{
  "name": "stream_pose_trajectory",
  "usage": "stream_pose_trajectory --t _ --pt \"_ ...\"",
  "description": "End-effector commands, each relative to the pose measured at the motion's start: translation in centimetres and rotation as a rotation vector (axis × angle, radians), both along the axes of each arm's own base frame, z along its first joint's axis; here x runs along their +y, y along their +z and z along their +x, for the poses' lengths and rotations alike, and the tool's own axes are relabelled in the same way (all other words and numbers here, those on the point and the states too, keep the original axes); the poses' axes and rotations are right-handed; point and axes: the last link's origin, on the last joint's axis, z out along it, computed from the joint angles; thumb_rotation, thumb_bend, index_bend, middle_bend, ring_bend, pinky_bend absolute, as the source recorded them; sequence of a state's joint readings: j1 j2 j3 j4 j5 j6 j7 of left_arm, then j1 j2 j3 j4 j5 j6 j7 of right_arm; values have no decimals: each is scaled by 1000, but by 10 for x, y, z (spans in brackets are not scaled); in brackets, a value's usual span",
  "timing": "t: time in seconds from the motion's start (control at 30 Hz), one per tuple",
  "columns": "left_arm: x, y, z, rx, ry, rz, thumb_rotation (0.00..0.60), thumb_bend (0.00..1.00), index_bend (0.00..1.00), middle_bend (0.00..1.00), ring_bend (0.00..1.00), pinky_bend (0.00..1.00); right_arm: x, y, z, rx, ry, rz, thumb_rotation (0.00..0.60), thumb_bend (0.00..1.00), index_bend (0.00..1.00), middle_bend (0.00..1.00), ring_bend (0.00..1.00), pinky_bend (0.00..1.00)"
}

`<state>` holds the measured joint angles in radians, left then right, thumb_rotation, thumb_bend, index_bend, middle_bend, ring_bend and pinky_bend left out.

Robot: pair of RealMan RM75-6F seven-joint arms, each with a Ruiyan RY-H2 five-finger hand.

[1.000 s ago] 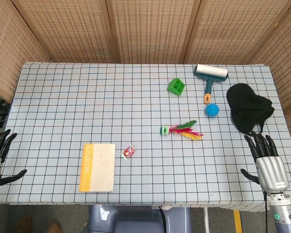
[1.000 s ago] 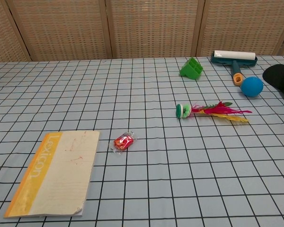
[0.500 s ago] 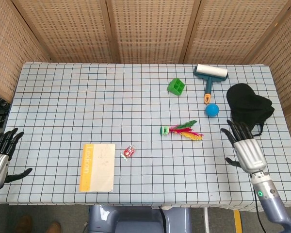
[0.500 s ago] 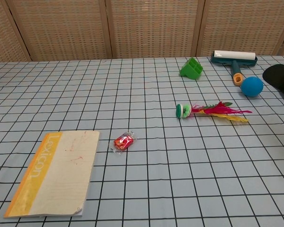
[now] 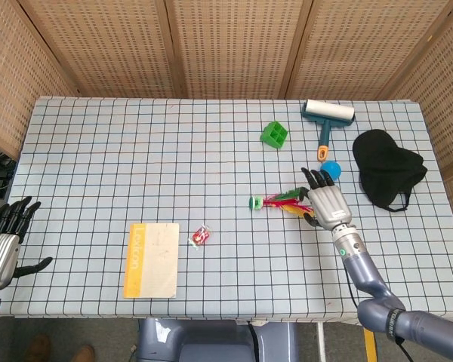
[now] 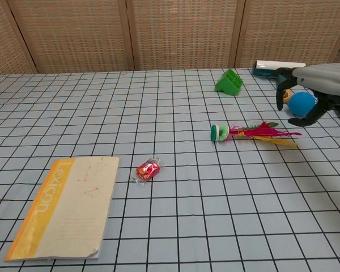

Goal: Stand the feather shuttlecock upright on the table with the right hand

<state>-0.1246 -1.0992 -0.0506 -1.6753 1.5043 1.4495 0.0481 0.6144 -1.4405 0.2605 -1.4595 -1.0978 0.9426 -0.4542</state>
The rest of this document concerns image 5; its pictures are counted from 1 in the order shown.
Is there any teal lint roller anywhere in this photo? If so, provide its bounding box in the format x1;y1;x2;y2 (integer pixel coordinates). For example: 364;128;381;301
300;99;356;162

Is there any woven folding screen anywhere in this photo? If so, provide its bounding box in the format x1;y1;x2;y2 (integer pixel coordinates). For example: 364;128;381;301
0;0;453;212

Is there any green plastic grid block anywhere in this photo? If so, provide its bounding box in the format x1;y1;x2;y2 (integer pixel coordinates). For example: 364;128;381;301
259;120;291;149

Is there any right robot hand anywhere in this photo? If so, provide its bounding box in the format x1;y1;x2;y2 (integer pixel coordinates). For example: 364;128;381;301
300;167;353;232

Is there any yellow and beige notebook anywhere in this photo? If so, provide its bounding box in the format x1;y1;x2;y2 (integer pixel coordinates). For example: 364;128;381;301
122;222;180;300

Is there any colourful feather shuttlecock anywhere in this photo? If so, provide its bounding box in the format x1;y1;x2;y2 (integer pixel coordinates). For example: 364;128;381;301
248;186;313;219

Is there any blue ball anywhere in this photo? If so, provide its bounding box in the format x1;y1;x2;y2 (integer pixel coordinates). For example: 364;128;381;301
320;161;343;180

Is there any brown shoe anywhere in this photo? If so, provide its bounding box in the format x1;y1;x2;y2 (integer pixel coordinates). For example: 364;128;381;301
73;344;96;362
24;334;52;362

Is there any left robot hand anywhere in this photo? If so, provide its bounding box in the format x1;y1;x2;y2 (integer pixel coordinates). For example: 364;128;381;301
0;196;54;290

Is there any red wrapped candy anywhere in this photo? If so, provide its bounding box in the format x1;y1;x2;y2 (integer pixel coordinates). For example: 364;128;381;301
189;225;214;249

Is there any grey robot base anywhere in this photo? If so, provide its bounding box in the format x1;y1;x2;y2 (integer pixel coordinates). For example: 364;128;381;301
135;318;300;362

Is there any blue checkered tablecloth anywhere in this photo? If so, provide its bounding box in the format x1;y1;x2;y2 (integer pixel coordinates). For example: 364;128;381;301
0;95;453;325

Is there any black cap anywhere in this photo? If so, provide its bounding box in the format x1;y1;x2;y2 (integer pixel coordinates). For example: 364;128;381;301
352;129;428;213

